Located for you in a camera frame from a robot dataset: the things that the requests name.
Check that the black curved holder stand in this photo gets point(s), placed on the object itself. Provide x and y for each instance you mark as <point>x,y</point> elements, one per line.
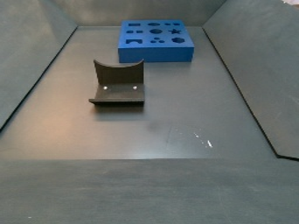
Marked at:
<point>119,78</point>

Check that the blue shape sorter block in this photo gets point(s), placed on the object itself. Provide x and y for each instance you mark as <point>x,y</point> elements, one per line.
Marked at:
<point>154,41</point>

